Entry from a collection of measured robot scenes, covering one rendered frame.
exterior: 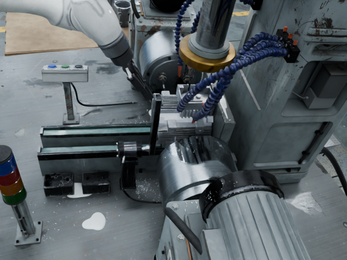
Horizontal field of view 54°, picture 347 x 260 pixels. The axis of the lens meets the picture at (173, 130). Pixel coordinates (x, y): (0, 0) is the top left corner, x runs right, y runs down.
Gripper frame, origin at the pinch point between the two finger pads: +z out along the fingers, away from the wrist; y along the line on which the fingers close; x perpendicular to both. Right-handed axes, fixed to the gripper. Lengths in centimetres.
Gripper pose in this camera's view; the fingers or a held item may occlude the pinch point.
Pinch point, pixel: (145, 92)
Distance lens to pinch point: 124.5
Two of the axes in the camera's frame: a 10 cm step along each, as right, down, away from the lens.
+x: -9.1, 3.7, 1.8
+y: -1.6, -7.3, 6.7
